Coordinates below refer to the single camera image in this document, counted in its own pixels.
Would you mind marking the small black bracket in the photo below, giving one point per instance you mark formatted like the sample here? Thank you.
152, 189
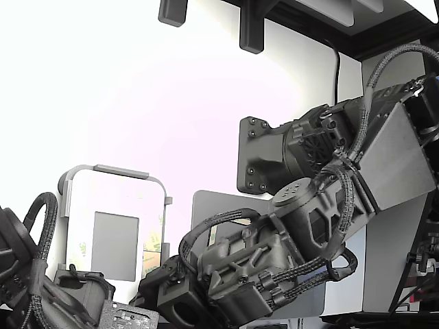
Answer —
173, 12

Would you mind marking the black ribbed gripper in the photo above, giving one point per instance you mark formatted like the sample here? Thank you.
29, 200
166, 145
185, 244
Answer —
247, 260

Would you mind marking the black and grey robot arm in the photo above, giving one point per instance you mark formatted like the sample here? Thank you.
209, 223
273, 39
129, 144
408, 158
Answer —
394, 164

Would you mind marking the black camera box with hole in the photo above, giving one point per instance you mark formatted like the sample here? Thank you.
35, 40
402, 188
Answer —
168, 294

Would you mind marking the tall black bracket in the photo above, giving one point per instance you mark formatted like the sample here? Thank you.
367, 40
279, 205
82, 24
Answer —
252, 31

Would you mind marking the grey tray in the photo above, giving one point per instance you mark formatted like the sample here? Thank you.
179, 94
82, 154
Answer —
219, 202

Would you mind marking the black perforated plate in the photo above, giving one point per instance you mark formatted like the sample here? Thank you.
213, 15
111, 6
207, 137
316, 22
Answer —
130, 315

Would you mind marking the black overhead frame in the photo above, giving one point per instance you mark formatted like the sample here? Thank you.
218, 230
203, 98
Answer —
384, 37

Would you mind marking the white panel with grey window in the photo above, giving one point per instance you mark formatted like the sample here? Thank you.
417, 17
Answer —
115, 246

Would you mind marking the white overhead panel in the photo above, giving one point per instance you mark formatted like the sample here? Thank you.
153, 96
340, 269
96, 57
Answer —
329, 10

